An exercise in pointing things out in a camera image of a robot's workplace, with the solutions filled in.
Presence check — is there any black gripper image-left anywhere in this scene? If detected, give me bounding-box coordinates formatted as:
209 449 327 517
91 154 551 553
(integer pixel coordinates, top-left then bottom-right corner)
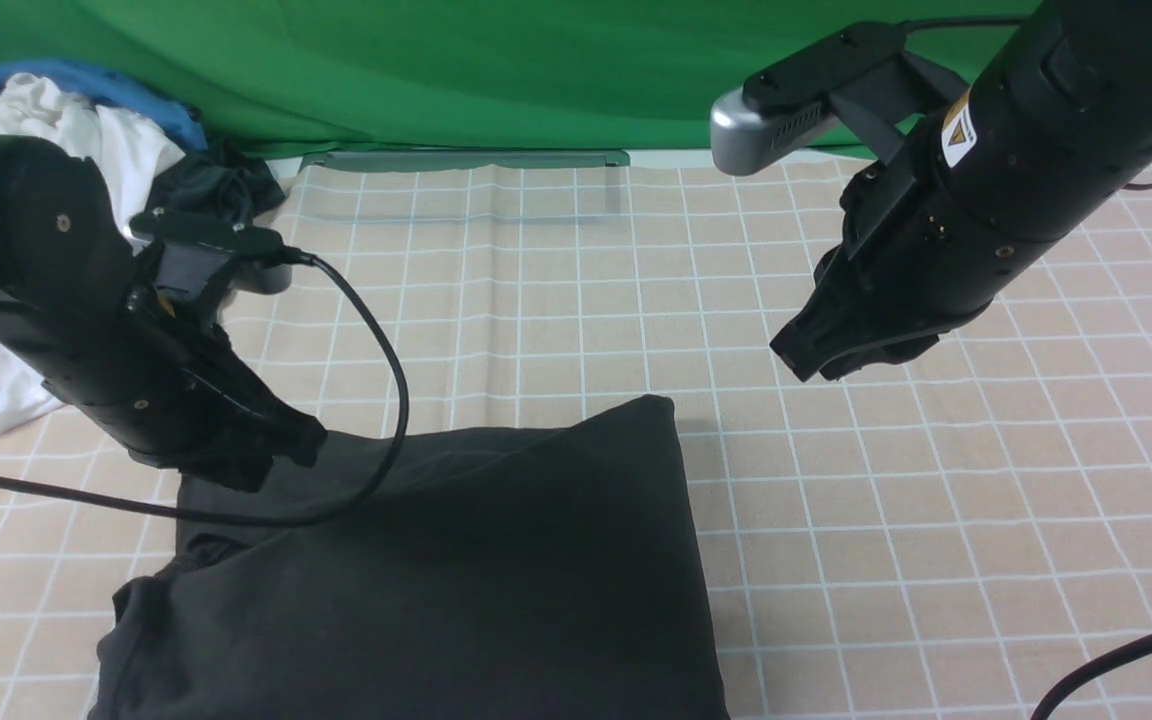
0 285 328 495

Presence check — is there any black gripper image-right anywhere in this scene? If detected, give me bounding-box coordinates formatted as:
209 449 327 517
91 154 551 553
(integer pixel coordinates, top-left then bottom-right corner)
771 161 1047 382

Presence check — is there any dark gray long-sleeved shirt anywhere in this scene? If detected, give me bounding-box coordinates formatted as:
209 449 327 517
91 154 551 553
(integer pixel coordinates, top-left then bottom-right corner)
90 395 728 719

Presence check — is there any white crumpled shirt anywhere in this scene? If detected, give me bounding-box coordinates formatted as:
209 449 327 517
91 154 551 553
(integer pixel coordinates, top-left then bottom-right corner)
0 70 204 434

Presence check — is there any dark teal crumpled shirt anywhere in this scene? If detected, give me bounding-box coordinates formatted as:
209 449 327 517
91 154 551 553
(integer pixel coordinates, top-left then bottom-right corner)
0 137 287 346

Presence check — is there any beige checkered tablecloth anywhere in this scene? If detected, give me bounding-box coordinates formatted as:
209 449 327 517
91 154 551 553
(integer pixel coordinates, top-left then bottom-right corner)
0 152 1152 719

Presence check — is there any green backdrop cloth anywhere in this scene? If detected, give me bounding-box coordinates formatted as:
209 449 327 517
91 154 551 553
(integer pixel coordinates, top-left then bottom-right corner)
0 1 1036 156

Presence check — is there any blue crumpled garment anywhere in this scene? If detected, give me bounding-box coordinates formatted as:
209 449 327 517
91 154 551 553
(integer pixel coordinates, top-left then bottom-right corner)
0 58 209 152

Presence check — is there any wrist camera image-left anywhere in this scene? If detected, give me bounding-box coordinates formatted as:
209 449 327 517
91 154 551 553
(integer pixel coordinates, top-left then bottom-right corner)
129 209 291 323

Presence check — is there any silver wrist camera image-right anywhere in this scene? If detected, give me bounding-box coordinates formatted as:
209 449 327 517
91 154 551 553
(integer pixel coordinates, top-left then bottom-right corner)
710 20 968 177

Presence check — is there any black cable image-left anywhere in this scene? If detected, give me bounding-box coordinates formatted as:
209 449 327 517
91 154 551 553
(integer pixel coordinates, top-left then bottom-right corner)
0 250 410 529

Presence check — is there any black cable image-right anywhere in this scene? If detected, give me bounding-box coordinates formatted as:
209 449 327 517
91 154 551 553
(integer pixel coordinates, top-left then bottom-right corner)
896 15 1152 720

